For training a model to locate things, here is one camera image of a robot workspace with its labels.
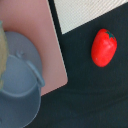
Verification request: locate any pink wooden stove board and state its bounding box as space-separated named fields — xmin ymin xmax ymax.
xmin=0 ymin=0 xmax=68 ymax=95

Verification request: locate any red toy tomato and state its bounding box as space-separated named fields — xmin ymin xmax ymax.
xmin=91 ymin=29 xmax=117 ymax=67

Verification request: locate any grey cooking pot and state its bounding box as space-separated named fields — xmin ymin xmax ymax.
xmin=0 ymin=32 xmax=45 ymax=128

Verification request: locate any beige bowl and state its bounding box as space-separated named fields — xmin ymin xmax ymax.
xmin=0 ymin=21 xmax=9 ymax=90

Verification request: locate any white woven placemat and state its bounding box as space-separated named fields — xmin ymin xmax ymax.
xmin=54 ymin=0 xmax=128 ymax=34

